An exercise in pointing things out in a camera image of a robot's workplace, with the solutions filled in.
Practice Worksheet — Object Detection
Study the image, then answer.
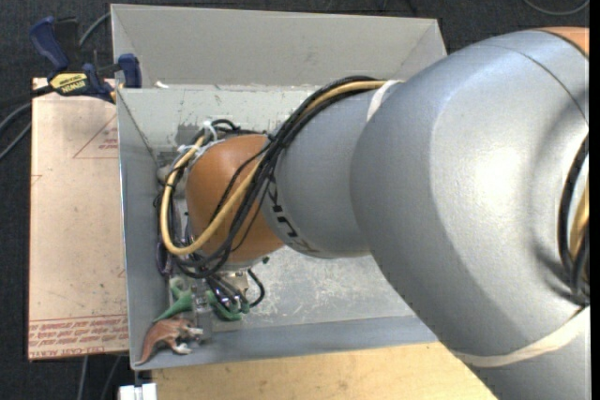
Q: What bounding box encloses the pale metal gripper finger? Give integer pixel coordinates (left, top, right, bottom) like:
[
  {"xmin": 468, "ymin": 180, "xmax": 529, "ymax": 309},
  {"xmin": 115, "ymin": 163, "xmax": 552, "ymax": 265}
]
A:
[
  {"xmin": 196, "ymin": 306, "xmax": 215, "ymax": 344},
  {"xmin": 189, "ymin": 287, "xmax": 205, "ymax": 318}
]

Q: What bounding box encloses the green toy dinosaur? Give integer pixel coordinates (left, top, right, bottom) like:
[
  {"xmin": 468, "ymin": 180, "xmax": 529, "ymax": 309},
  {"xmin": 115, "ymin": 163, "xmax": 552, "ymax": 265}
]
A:
[{"xmin": 153, "ymin": 276, "xmax": 246, "ymax": 325}]

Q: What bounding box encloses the brown toy dinosaur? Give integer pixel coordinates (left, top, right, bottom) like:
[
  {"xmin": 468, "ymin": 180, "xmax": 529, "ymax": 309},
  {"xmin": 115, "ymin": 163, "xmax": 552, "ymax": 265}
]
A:
[{"xmin": 135, "ymin": 316, "xmax": 205, "ymax": 367}]

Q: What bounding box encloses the brown cardboard board red print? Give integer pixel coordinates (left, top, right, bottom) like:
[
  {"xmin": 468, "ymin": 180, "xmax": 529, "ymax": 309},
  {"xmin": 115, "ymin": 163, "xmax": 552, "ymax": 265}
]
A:
[{"xmin": 27, "ymin": 77, "xmax": 130, "ymax": 362}]

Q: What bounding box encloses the grey metal bin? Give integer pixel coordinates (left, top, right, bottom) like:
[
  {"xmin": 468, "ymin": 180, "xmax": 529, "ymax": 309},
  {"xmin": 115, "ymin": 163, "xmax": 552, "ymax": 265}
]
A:
[{"xmin": 110, "ymin": 3, "xmax": 449, "ymax": 372}]

